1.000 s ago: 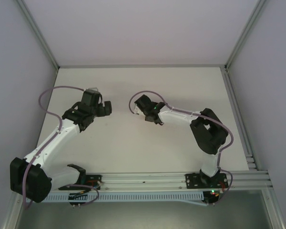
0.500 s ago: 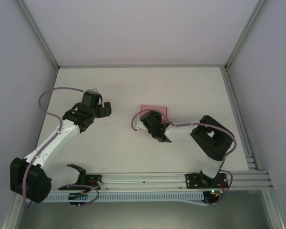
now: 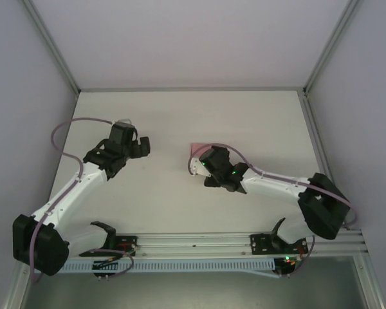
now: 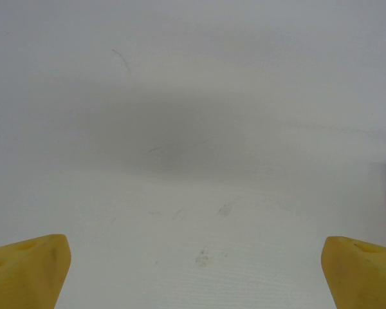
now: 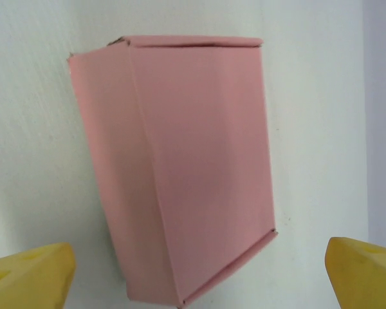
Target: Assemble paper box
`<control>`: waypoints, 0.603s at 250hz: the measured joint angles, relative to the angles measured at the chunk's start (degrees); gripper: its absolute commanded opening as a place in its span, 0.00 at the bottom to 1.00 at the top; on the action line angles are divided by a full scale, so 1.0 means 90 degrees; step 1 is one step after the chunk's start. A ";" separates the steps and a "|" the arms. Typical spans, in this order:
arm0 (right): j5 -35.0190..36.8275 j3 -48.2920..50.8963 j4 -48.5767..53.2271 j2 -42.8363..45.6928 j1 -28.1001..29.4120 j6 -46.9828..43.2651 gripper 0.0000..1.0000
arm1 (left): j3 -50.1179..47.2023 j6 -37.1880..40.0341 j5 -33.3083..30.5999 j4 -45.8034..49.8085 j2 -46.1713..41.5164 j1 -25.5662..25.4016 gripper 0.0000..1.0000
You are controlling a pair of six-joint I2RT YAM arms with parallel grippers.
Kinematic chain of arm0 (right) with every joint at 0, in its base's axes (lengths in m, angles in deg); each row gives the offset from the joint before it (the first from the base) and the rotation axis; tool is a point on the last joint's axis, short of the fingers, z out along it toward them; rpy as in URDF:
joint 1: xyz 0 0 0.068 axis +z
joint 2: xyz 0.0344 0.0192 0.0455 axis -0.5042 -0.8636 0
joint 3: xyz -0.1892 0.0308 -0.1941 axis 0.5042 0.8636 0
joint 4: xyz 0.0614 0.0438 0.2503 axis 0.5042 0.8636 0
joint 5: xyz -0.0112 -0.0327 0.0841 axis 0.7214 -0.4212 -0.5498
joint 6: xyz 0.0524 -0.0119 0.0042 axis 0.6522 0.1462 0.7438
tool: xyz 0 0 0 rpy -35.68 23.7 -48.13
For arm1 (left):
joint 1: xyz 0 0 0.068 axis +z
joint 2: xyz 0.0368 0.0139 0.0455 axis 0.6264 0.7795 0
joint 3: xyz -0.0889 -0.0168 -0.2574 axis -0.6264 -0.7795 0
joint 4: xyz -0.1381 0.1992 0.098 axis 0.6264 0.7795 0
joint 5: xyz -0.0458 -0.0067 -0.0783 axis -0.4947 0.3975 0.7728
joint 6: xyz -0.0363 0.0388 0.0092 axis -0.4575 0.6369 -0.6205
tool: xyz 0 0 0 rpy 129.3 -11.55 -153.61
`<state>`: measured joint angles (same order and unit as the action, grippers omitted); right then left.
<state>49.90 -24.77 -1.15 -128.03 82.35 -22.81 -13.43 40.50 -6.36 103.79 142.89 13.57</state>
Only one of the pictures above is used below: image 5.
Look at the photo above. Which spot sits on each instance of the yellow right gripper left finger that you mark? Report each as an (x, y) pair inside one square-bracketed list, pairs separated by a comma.
[(32, 280)]

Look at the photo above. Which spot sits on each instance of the pink paper box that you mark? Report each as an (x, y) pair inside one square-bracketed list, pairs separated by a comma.
[(199, 161)]

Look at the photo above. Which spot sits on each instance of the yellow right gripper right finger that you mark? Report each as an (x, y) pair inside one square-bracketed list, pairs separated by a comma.
[(363, 277)]

